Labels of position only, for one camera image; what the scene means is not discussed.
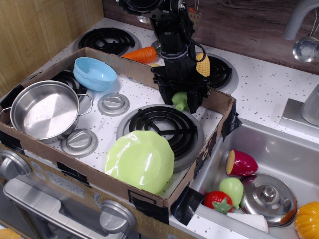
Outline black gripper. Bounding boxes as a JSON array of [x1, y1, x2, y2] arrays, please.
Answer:
[[151, 54, 210, 114]]

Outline green toy broccoli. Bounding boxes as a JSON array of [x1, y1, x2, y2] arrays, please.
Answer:
[[172, 92, 190, 112]]

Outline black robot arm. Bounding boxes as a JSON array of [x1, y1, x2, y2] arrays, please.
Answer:
[[117, 0, 210, 113]]

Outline stainless steel pot lid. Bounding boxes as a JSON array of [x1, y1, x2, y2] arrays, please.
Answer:
[[239, 173, 298, 228]]

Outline yellow toy corn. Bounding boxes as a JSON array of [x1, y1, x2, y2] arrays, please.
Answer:
[[196, 53, 210, 77]]

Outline black front right burner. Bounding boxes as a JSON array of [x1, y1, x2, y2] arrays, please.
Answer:
[[116, 104, 205, 173]]

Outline black burner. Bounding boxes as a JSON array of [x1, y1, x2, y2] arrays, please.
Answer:
[[73, 27, 141, 56], [51, 70, 87, 94], [116, 104, 205, 173], [206, 54, 239, 94]]

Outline yellow toy behind fence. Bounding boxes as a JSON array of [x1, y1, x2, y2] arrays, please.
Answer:
[[149, 63, 162, 67]]

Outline black back right burner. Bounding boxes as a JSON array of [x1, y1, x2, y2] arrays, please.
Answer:
[[206, 54, 239, 94]]

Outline orange toy carrot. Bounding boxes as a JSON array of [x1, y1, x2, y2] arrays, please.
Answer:
[[122, 46, 158, 63]]

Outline silver back stove knob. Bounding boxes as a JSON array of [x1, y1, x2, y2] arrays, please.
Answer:
[[151, 40, 161, 50]]

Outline silver stove knob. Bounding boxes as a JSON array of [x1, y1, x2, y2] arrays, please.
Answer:
[[151, 40, 161, 50], [60, 129, 98, 158], [98, 93, 130, 116]]

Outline silver stove top knob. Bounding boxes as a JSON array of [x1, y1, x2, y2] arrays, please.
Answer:
[[98, 93, 130, 116], [60, 129, 98, 158]]

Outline light green plastic plate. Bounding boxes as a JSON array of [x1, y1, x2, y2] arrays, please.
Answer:
[[104, 130, 175, 194]]

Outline hanging metal grater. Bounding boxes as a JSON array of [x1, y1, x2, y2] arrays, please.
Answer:
[[188, 0, 202, 34]]

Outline black back left burner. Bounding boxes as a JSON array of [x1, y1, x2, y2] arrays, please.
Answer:
[[73, 27, 141, 56]]

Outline hanging steel strainer spoon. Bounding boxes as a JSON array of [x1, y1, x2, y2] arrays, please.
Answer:
[[137, 16, 150, 24]]

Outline light blue plastic bowl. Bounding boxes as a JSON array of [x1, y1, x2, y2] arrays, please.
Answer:
[[73, 57, 117, 92]]

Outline purple toy eggplant half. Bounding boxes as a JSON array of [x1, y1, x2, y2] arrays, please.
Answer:
[[226, 150, 259, 176]]

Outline green toy pear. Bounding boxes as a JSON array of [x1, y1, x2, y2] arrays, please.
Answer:
[[219, 177, 244, 209]]

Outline red toy strawberry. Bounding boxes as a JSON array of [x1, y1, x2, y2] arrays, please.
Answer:
[[203, 191, 233, 214]]

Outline brown cardboard fence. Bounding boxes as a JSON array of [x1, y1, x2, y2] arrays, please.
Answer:
[[0, 48, 240, 229]]

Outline black front left burner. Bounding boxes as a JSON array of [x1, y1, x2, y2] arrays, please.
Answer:
[[51, 70, 87, 94]]

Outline grey faucet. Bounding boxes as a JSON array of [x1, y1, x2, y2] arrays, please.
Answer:
[[279, 0, 319, 136]]

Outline hanging steel ladle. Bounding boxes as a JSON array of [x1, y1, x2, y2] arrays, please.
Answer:
[[292, 8, 319, 63]]

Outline silver sink basin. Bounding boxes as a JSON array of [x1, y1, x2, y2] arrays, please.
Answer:
[[192, 120, 319, 239]]

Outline silver oven knob right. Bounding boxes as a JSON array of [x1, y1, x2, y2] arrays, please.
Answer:
[[99, 200, 136, 234]]

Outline silver oven knob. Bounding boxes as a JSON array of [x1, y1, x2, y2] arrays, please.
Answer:
[[99, 200, 136, 234], [0, 149, 32, 180]]

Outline orange toy pumpkin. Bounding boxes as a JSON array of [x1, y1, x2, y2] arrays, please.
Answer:
[[294, 202, 319, 239]]

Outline silver oven knob left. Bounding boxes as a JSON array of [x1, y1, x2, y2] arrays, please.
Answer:
[[0, 149, 32, 180]]

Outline orange object bottom left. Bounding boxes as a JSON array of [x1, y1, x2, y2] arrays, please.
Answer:
[[0, 228, 22, 239]]

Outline silver oven door handle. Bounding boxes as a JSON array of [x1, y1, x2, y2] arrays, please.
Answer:
[[3, 179, 126, 239]]

